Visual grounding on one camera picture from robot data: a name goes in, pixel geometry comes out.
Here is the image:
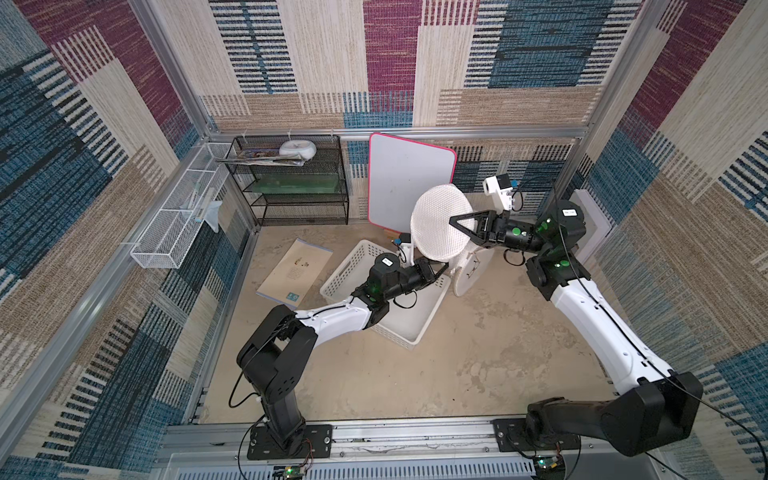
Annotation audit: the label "white Inedia wall calendar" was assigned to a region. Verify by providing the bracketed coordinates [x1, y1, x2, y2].
[570, 189, 613, 264]

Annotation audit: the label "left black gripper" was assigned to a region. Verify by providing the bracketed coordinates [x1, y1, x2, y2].
[380, 258, 449, 304]

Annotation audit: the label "white mesh laundry bag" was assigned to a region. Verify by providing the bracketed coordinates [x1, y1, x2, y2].
[410, 184, 494, 297]

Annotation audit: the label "white perforated plastic basket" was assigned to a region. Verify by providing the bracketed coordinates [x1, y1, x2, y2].
[320, 240, 451, 350]

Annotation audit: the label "black mesh shelf rack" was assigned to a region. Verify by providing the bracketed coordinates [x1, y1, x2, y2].
[219, 135, 350, 227]

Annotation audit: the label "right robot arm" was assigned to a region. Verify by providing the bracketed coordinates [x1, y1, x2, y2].
[449, 200, 703, 457]

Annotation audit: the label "white wire wall basket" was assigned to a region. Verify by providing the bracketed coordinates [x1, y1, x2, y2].
[131, 143, 229, 269]

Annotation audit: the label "pink framed whiteboard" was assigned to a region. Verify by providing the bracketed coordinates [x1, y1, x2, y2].
[367, 133, 457, 233]

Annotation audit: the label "magazines on shelf top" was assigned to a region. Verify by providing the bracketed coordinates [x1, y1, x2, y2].
[217, 148, 306, 167]

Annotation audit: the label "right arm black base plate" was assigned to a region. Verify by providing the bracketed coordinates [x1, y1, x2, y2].
[491, 417, 581, 454]

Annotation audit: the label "white round object on shelf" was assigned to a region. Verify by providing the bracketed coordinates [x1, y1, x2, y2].
[279, 139, 317, 161]

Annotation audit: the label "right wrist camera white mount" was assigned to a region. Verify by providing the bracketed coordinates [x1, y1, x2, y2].
[483, 174, 518, 212]

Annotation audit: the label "green board in shelf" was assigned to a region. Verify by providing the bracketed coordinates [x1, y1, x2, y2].
[245, 174, 342, 195]

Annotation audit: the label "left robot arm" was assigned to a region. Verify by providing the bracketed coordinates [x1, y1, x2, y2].
[236, 253, 448, 458]

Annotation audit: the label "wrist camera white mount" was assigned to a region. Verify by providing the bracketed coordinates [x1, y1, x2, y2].
[393, 238, 414, 267]
[483, 174, 518, 212]

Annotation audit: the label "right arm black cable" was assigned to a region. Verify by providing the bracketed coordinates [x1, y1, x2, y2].
[551, 197, 768, 480]

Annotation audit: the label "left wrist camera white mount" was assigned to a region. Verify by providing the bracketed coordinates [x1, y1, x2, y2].
[393, 238, 414, 267]

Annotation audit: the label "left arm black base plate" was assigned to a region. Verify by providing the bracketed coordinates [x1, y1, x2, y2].
[246, 424, 333, 461]

